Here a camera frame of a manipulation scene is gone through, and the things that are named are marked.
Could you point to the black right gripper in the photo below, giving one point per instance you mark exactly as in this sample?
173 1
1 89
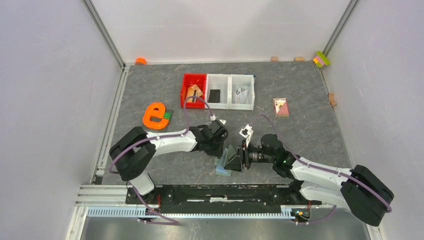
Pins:
240 158

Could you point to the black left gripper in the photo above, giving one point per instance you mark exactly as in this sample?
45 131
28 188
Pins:
217 152

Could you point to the gold credit card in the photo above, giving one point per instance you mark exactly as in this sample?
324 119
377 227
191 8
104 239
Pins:
190 99
194 90

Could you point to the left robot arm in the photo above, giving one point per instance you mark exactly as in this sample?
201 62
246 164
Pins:
133 152

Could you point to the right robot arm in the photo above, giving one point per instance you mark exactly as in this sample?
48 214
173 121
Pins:
355 189

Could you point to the black card in bin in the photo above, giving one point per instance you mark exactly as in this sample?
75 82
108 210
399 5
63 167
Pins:
214 96

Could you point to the red playing card box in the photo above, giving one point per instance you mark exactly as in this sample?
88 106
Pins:
281 107

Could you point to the green toy brick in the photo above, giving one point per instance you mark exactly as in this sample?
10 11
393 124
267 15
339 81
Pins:
167 115

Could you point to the white bin left compartment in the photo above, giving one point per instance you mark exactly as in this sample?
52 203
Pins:
218 81

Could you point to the white bin compartment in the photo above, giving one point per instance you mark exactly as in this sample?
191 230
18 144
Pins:
243 81
218 81

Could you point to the red plastic bin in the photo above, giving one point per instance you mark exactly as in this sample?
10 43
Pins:
193 84

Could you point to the orange curved toy track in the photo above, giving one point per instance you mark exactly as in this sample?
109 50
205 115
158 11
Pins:
154 116

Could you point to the white bin right compartment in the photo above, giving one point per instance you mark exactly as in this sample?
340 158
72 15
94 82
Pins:
243 81

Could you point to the wooden block left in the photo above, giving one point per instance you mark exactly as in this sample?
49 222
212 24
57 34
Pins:
274 59

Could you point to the orange tape roll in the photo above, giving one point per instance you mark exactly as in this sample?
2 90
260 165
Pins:
140 61

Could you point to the wooden arch block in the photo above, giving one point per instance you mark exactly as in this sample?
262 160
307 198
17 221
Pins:
331 99

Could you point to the multicolour toy brick stack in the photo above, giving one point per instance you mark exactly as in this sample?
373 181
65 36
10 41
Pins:
321 60

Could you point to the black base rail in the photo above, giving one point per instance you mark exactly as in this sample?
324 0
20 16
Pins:
271 194

